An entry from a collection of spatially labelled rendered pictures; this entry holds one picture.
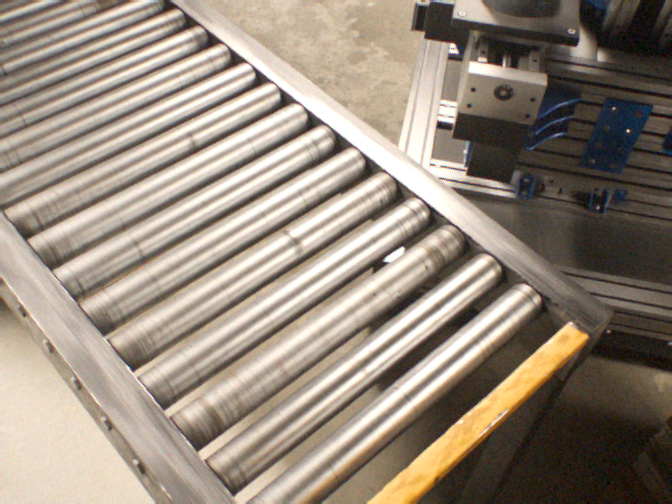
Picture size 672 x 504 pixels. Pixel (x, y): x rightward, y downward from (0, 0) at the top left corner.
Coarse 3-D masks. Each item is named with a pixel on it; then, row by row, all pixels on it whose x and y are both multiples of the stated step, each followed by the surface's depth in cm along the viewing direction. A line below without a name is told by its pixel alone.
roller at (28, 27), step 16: (80, 0) 128; (96, 0) 129; (112, 0) 130; (128, 0) 132; (32, 16) 124; (48, 16) 125; (64, 16) 126; (80, 16) 128; (0, 32) 121; (16, 32) 122; (32, 32) 123; (0, 48) 121
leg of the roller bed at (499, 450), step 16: (544, 384) 102; (560, 384) 102; (528, 400) 107; (544, 400) 104; (512, 416) 112; (528, 416) 109; (544, 416) 112; (496, 432) 118; (512, 432) 115; (528, 432) 112; (496, 448) 121; (512, 448) 117; (480, 464) 128; (496, 464) 124; (512, 464) 123; (480, 480) 131; (496, 480) 126; (464, 496) 139; (480, 496) 134; (496, 496) 137
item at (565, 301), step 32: (192, 0) 130; (224, 32) 124; (256, 64) 119; (288, 64) 120; (288, 96) 115; (320, 96) 115; (352, 128) 111; (384, 160) 107; (416, 192) 103; (448, 192) 103; (448, 224) 100; (480, 224) 100; (512, 256) 96; (544, 288) 93; (576, 288) 94; (544, 320) 95; (576, 320) 91; (608, 320) 92
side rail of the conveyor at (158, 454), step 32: (0, 224) 95; (0, 256) 91; (32, 256) 92; (0, 288) 97; (32, 288) 89; (32, 320) 87; (64, 320) 86; (64, 352) 83; (96, 352) 84; (96, 384) 81; (128, 384) 81; (96, 416) 86; (128, 416) 79; (160, 416) 79; (128, 448) 78; (160, 448) 77; (192, 448) 77; (160, 480) 75; (192, 480) 75
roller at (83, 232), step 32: (256, 128) 109; (288, 128) 111; (192, 160) 104; (224, 160) 106; (128, 192) 100; (160, 192) 101; (192, 192) 104; (64, 224) 95; (96, 224) 96; (128, 224) 99; (64, 256) 95
